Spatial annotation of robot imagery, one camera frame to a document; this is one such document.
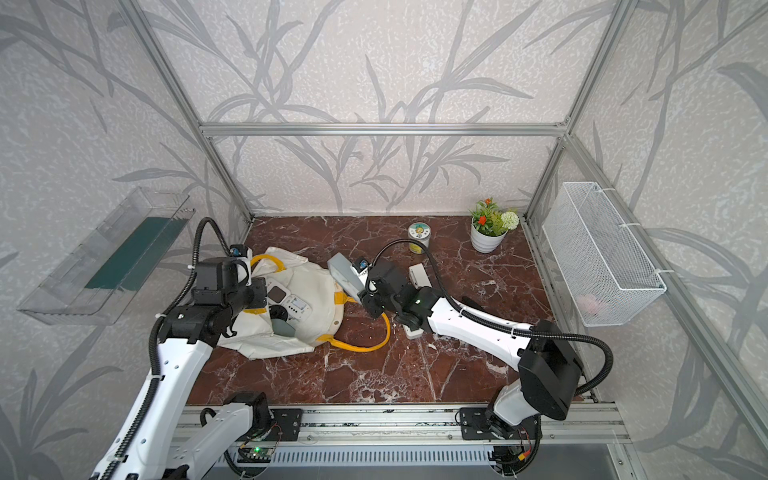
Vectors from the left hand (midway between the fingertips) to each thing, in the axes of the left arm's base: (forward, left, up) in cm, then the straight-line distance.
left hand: (258, 282), depth 75 cm
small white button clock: (+2, -5, -19) cm, 20 cm away
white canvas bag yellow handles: (-12, 0, -5) cm, 13 cm away
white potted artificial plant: (+27, -66, -7) cm, 72 cm away
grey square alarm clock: (+3, -21, -2) cm, 22 cm away
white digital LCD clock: (-5, -40, -19) cm, 45 cm away
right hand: (+1, -26, -4) cm, 27 cm away
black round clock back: (+1, +1, -18) cm, 18 cm away
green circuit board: (-34, -2, -23) cm, 41 cm away
